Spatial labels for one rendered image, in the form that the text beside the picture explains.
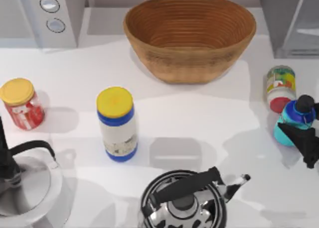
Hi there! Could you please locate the blue bottle with black cap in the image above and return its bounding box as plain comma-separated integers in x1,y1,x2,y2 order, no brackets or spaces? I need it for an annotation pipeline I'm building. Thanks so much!
273,94,317,147

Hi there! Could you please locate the colourful jar with red lid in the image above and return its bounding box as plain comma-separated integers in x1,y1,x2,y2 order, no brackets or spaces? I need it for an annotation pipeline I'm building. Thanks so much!
266,65,297,114

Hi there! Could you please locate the brown woven basket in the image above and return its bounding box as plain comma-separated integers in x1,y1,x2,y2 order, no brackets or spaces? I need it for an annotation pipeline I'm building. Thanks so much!
123,0,257,85

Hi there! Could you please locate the white bottle with yellow lid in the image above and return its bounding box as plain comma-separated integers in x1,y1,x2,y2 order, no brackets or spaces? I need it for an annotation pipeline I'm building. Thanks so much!
96,86,139,163

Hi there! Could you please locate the pale microwave oven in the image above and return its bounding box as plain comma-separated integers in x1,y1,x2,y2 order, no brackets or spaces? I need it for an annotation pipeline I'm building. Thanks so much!
0,0,88,49

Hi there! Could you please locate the small round microwave knob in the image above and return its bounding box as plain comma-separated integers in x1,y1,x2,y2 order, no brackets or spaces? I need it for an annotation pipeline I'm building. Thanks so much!
46,17,66,33

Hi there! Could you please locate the red jar with yellow lid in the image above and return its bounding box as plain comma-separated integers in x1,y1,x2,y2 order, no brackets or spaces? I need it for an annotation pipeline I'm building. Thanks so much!
0,78,46,131

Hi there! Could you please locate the large round microwave knob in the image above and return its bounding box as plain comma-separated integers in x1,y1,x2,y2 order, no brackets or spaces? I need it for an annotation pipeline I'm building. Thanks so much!
39,0,61,13

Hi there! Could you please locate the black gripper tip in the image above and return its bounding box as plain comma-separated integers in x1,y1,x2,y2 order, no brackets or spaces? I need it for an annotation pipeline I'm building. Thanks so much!
0,115,21,188

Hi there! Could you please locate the chrome kettle with thick handle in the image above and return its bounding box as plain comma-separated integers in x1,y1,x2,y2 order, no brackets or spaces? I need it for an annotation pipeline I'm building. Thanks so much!
140,166,251,228

